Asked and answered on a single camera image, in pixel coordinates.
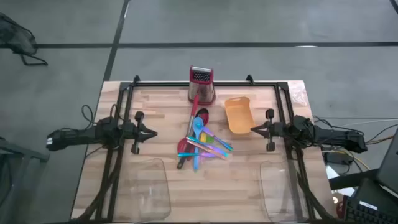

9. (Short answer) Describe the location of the black angled beam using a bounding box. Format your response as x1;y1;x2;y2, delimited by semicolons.
328;167;382;191

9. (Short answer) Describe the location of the clear plastic bin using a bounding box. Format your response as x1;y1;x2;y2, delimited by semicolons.
259;158;310;222
123;157;172;222

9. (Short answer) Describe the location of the yellow cable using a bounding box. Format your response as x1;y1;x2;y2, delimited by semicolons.
323;135;398;171

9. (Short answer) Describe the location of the steel box grater red trim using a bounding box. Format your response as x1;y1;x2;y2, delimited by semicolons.
187;65;217;106

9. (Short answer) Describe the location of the white paper sheet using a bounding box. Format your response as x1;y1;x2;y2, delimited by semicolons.
326;173;355;197

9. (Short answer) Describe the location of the grey laptop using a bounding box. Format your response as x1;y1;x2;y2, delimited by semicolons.
375;129;398;195

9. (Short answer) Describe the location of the black keyboard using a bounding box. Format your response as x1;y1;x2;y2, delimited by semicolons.
343;195;398;224

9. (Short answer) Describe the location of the black power adapter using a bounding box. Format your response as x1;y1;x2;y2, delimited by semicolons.
325;151;354;166

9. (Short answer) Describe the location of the blue silicone spoon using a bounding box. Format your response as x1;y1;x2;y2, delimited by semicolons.
192;116;205;172

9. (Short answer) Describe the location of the white cable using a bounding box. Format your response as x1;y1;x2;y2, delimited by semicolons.
338;119;398;128

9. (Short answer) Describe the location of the clear plastic bag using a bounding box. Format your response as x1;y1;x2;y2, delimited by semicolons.
287;81;309;107

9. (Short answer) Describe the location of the grey metal side table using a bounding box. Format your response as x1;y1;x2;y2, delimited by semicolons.
0;136;50;224

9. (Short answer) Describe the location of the black box white label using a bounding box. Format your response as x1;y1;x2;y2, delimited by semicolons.
353;179;398;212

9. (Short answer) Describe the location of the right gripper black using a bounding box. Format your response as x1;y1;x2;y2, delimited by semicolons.
250;108;287;152

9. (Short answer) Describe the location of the yellow-orange plastic bin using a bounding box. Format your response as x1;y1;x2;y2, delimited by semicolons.
224;96;257;135

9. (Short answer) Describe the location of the black aluminium table frame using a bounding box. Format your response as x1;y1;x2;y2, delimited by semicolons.
95;74;340;222

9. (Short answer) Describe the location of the black mesh chair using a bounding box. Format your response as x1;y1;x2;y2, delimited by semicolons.
0;12;49;67

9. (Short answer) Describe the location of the red silicone spoon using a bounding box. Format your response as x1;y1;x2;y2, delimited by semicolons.
185;112;210;162

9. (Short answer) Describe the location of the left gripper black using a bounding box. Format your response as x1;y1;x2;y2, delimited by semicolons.
123;111;159;156

